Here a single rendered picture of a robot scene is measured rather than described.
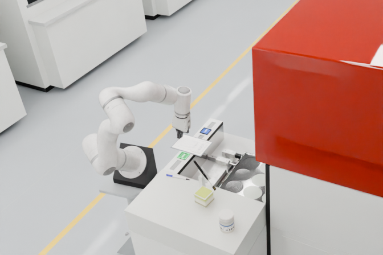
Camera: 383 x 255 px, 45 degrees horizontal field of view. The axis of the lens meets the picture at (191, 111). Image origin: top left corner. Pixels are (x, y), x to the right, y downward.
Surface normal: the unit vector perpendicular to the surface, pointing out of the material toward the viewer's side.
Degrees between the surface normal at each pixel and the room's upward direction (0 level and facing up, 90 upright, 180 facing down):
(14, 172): 0
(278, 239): 90
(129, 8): 90
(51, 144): 0
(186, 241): 90
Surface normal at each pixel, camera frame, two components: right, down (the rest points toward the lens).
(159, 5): -0.51, 0.52
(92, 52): 0.85, 0.22
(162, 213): -0.10, -0.83
